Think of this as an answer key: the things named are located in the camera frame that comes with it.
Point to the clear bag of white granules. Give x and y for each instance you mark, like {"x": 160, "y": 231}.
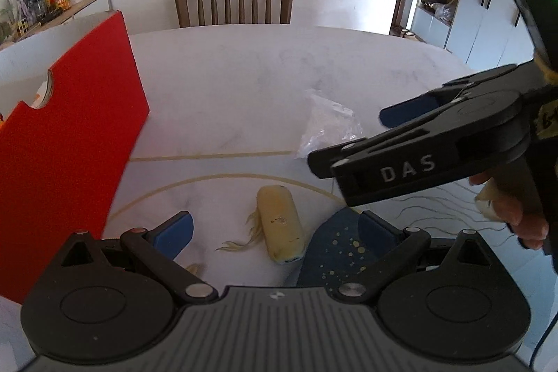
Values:
{"x": 331, "y": 123}

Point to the dark bag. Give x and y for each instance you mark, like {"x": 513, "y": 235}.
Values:
{"x": 432, "y": 0}

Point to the person's right hand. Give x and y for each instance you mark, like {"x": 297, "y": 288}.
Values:
{"x": 518, "y": 219}

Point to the red cardboard box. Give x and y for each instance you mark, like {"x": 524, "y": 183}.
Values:
{"x": 74, "y": 163}

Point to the beige cylinder with hair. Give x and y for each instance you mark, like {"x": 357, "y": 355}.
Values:
{"x": 281, "y": 224}

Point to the crumpled clear bag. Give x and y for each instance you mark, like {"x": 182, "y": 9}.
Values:
{"x": 445, "y": 13}

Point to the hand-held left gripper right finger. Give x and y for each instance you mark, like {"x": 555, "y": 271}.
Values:
{"x": 377, "y": 232}

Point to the white wooden sideboard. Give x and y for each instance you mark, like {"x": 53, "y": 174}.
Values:
{"x": 74, "y": 10}

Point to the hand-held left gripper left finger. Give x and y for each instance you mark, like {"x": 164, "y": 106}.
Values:
{"x": 174, "y": 232}

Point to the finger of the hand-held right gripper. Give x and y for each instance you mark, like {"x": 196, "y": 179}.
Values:
{"x": 405, "y": 171}
{"x": 405, "y": 110}

